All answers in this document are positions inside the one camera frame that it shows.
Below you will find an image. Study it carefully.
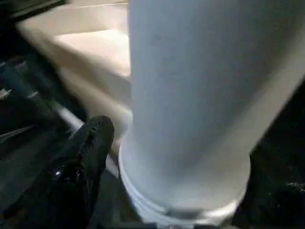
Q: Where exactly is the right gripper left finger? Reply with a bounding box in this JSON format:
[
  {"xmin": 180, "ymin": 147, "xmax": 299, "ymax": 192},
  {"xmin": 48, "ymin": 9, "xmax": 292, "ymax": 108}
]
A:
[{"xmin": 2, "ymin": 115, "xmax": 115, "ymax": 229}]

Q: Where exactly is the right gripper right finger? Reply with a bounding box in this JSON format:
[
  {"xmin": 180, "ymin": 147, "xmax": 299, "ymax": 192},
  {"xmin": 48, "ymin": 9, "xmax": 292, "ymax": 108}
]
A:
[{"xmin": 233, "ymin": 133, "xmax": 305, "ymax": 229}]

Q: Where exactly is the white plastic stool seat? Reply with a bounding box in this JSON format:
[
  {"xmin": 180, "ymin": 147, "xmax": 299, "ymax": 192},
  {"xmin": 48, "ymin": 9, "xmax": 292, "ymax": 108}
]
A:
[{"xmin": 16, "ymin": 0, "xmax": 134, "ymax": 177}]

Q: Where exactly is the white plastic table leg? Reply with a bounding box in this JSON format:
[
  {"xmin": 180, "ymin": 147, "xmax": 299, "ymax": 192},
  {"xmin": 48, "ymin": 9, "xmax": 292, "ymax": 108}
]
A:
[{"xmin": 118, "ymin": 0, "xmax": 305, "ymax": 225}]

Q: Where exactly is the black work mat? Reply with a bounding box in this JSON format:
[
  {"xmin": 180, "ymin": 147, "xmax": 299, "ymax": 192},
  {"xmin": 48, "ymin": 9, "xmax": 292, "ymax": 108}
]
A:
[{"xmin": 0, "ymin": 0, "xmax": 305, "ymax": 229}]

